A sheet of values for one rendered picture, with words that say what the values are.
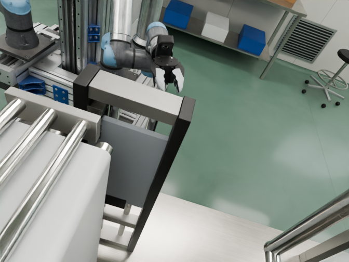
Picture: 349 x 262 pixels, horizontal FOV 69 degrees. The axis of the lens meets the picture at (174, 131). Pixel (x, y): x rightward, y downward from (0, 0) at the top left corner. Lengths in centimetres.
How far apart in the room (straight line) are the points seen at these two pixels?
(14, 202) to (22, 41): 132
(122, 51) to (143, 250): 66
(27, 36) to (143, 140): 121
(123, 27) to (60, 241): 84
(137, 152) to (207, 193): 167
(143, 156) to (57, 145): 17
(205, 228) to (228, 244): 8
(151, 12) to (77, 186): 99
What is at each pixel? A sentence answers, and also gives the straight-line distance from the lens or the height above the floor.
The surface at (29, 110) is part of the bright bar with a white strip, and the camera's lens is 32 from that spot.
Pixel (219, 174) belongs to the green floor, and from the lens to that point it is 220.
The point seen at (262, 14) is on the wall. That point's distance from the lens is 395.
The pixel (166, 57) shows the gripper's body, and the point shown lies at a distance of 81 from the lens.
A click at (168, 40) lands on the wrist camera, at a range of 76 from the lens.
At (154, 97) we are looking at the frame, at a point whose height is 144.
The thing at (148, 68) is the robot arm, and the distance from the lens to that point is 100.
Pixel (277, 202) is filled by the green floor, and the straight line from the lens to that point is 234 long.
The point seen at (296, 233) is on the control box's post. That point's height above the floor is 146.
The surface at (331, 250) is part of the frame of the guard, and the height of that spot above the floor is 104.
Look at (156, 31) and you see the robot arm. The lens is 93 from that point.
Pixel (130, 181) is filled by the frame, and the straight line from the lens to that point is 49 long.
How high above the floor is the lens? 166
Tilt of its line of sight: 45 degrees down
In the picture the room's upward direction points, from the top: 21 degrees clockwise
